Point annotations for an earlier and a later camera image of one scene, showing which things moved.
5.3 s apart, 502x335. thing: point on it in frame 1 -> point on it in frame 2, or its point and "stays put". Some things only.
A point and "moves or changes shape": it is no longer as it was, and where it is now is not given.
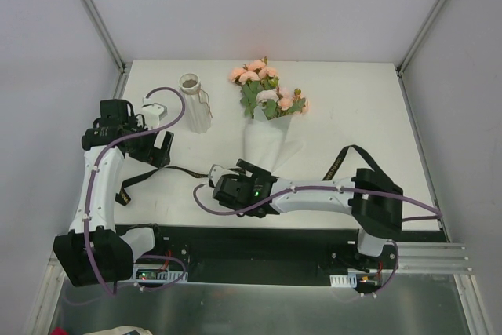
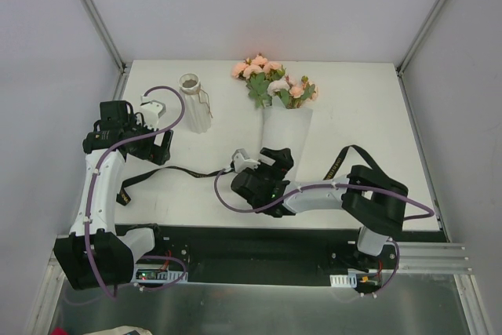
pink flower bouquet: [257, 82] moves or changes shape
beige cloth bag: [121, 330] stays put
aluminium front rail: [433, 258] stays put
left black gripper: [158, 151] stays put
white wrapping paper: [269, 144] moves or changes shape
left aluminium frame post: [100, 25] stays put
